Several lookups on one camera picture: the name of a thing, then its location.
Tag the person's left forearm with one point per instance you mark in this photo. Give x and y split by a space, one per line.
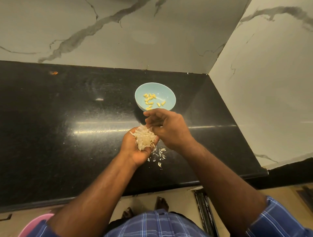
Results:
93 205

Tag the black cabinet trim strip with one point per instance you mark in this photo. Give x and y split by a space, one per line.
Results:
205 211

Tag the blue plaid shirt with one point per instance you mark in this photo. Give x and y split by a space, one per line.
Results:
151 225

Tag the garlic peel scrap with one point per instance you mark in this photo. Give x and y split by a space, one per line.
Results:
158 154

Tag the person's right hand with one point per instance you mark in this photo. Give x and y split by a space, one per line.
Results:
171 128

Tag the person's left hand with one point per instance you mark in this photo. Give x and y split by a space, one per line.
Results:
134 155

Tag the person's right forearm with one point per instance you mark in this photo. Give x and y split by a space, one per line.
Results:
225 185

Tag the cluster of peeled garlic cloves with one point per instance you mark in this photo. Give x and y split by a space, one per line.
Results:
151 97

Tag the person's left foot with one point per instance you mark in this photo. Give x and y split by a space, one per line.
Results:
128 213

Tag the light blue bowl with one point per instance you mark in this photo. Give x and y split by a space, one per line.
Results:
168 90

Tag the small orange scrap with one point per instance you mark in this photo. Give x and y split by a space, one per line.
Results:
53 73

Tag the pink plastic bucket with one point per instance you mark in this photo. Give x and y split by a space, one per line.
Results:
33 225

